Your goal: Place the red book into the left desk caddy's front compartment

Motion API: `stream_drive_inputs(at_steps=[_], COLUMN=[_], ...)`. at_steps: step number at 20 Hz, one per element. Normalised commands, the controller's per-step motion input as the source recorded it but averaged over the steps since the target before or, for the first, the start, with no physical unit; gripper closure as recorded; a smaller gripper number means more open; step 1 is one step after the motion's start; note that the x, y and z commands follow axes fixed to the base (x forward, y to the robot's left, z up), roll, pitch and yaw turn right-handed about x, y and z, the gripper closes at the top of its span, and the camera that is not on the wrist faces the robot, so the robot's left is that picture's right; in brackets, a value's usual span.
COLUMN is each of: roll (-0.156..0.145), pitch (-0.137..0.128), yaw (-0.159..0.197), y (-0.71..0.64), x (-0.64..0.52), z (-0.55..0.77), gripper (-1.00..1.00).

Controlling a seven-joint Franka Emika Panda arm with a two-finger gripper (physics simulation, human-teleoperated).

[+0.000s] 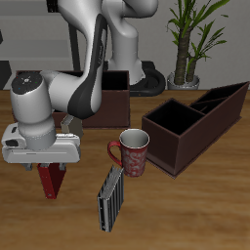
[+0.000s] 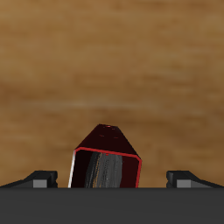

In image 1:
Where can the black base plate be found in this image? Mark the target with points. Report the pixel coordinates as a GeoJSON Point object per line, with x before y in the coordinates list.
{"type": "Point", "coordinates": [153, 83]}

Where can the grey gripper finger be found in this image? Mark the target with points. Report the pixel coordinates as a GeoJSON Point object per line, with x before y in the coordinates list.
{"type": "Point", "coordinates": [28, 166]}
{"type": "Point", "coordinates": [62, 166]}

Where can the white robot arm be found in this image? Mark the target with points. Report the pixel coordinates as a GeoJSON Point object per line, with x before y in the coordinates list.
{"type": "Point", "coordinates": [88, 65]}

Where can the red patterned mug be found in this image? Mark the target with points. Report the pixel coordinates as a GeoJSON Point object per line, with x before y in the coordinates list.
{"type": "Point", "coordinates": [134, 158]}

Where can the dark brown desk caddy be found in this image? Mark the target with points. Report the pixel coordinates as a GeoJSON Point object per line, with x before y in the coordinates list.
{"type": "Point", "coordinates": [114, 104]}
{"type": "Point", "coordinates": [195, 123]}

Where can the green pot plant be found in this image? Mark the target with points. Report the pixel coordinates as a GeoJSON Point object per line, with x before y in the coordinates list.
{"type": "Point", "coordinates": [184, 55]}

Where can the black striped book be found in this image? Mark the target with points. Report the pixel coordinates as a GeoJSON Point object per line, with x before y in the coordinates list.
{"type": "Point", "coordinates": [111, 201]}

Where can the grey-beige book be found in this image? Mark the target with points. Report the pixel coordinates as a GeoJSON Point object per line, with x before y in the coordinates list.
{"type": "Point", "coordinates": [73, 125]}

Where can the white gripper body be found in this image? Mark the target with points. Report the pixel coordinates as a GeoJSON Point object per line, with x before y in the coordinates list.
{"type": "Point", "coordinates": [66, 151]}

